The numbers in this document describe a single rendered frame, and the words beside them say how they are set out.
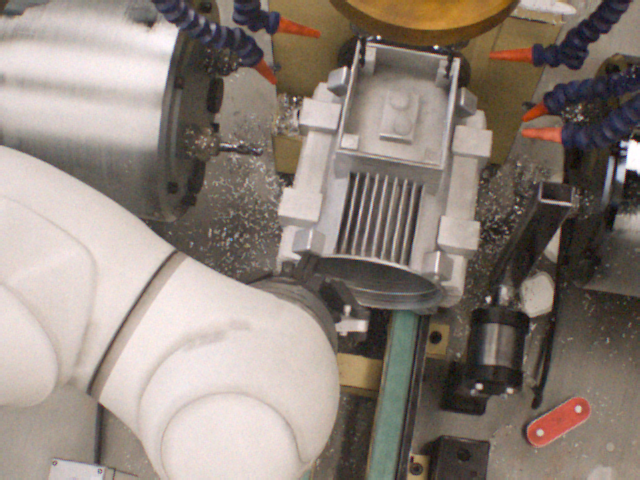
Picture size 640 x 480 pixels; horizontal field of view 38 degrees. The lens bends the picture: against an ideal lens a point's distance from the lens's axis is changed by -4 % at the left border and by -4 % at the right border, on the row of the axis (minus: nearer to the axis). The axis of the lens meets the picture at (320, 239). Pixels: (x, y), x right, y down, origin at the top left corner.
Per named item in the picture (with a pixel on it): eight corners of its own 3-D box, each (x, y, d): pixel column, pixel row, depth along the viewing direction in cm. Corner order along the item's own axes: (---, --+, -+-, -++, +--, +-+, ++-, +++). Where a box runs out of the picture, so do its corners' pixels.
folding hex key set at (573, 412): (532, 452, 111) (536, 450, 110) (519, 430, 112) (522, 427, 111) (591, 416, 113) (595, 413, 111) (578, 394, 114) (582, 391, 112)
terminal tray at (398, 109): (352, 76, 98) (354, 40, 91) (454, 94, 97) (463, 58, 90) (331, 181, 94) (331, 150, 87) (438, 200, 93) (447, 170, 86)
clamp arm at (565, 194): (489, 268, 99) (540, 171, 75) (517, 273, 99) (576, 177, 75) (485, 300, 98) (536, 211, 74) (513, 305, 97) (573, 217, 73)
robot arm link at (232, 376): (377, 338, 61) (200, 230, 60) (367, 426, 45) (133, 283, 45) (291, 467, 63) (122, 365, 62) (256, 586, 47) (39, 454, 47)
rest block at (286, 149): (282, 131, 126) (278, 87, 114) (334, 138, 125) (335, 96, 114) (274, 172, 124) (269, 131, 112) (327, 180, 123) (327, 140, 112)
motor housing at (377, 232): (314, 133, 112) (312, 51, 94) (473, 161, 111) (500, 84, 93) (279, 294, 106) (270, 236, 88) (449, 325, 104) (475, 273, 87)
